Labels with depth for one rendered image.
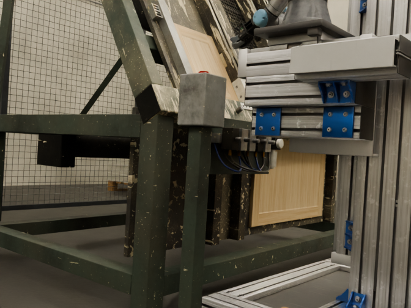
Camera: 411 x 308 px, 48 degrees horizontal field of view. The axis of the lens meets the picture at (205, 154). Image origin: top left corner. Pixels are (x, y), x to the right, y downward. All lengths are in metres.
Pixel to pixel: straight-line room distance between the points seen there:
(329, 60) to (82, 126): 1.19
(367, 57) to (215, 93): 0.63
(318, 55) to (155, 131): 0.73
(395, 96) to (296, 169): 1.67
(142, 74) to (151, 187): 0.43
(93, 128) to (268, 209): 1.25
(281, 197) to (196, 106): 1.44
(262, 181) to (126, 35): 1.24
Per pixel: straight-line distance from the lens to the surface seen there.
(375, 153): 1.45
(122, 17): 1.94
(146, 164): 1.74
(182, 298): 1.70
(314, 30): 1.33
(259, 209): 2.70
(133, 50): 1.85
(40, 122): 2.33
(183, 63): 2.00
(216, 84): 1.61
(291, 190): 3.00
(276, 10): 2.19
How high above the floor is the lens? 0.67
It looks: 1 degrees down
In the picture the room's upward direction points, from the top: 3 degrees clockwise
